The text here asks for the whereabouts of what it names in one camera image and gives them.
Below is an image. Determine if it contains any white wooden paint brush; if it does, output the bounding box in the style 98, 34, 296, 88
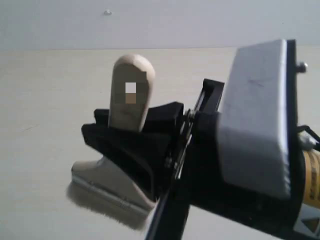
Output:
67, 53, 156, 231

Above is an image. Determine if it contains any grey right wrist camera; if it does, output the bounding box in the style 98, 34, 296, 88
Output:
216, 39, 299, 200

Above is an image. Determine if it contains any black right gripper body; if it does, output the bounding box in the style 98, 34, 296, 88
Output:
143, 78, 308, 240

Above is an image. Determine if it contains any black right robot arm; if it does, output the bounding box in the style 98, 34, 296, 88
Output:
81, 79, 320, 240

